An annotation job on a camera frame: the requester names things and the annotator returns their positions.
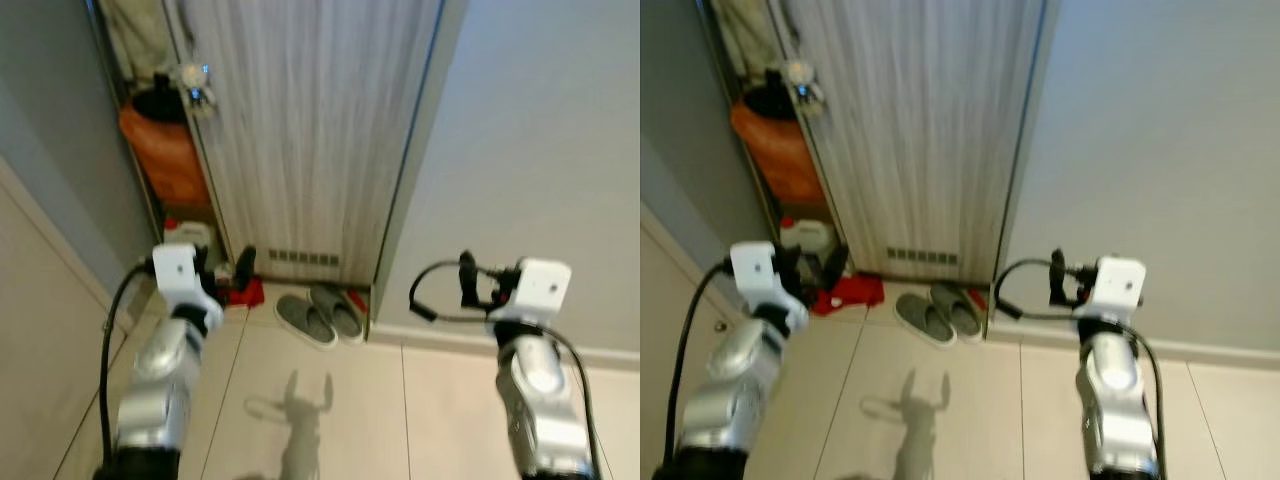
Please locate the beige hanging cloth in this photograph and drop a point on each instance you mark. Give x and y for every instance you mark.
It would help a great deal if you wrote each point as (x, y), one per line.
(135, 35)
(745, 35)

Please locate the keys with white plush charm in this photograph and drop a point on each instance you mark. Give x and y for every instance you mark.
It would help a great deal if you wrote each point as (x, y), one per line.
(190, 76)
(798, 70)

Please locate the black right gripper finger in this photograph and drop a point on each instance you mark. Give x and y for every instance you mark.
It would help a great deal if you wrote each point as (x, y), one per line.
(467, 266)
(1058, 264)

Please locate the beige closet door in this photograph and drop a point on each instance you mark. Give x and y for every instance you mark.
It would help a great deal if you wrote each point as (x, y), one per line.
(40, 350)
(654, 330)

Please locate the grey door frame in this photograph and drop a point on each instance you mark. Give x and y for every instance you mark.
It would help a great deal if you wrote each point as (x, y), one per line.
(420, 150)
(1025, 150)

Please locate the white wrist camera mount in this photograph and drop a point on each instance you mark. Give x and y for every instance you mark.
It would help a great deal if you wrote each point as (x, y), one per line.
(540, 288)
(752, 266)
(172, 266)
(1115, 285)

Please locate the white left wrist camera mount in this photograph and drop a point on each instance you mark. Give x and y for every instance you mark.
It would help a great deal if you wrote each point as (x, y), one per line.
(752, 266)
(172, 266)

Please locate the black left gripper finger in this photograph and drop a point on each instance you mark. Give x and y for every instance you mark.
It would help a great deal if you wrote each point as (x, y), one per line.
(246, 266)
(793, 256)
(837, 268)
(204, 255)

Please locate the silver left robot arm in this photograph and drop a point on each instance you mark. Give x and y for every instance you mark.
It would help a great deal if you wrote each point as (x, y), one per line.
(735, 390)
(160, 390)

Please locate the door vent grille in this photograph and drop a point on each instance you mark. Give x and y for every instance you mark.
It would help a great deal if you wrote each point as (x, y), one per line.
(303, 257)
(921, 256)

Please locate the grey slipper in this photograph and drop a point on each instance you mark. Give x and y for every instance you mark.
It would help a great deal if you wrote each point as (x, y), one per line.
(305, 322)
(958, 308)
(340, 312)
(925, 320)

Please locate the grey wood grain door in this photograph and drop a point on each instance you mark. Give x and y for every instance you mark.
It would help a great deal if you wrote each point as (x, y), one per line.
(300, 130)
(920, 130)

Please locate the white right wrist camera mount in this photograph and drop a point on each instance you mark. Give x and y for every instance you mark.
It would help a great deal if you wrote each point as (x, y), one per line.
(540, 288)
(1115, 285)

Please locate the white jug with red cap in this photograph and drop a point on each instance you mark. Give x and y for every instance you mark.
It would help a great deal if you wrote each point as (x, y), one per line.
(812, 238)
(190, 237)

